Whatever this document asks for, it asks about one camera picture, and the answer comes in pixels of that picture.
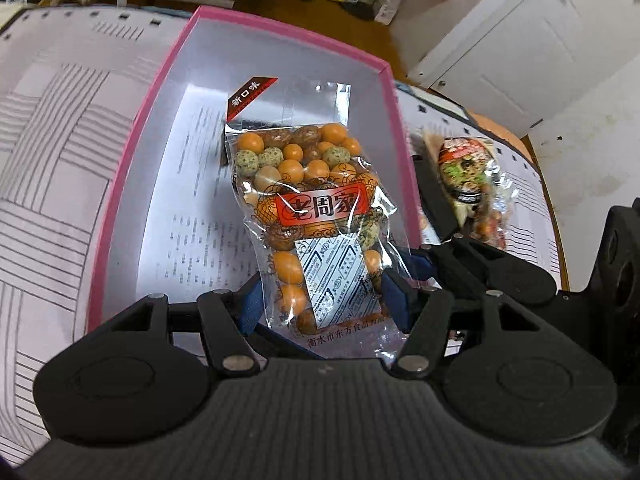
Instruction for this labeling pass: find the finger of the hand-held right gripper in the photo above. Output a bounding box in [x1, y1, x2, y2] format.
[410, 156, 559, 307]

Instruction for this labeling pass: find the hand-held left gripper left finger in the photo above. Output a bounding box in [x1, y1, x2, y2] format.
[85, 272, 266, 381]

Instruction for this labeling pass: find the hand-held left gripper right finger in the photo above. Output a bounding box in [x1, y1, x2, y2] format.
[384, 272, 557, 382]

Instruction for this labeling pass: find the cream noodle snack bag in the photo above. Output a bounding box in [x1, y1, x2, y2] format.
[422, 130, 503, 213]

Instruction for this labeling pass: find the clear bag of coated peanuts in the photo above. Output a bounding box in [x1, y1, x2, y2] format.
[222, 76, 413, 358]
[467, 200, 511, 256]

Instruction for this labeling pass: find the pink cardboard box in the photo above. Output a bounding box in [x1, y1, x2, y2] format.
[85, 5, 426, 361]

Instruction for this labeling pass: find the printed paper sheet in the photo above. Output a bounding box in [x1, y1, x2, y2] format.
[170, 85, 281, 311]

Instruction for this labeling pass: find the white door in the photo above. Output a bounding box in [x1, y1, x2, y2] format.
[400, 0, 640, 136]

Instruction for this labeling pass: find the striped white bed sheet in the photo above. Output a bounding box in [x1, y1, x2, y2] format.
[0, 4, 568, 461]

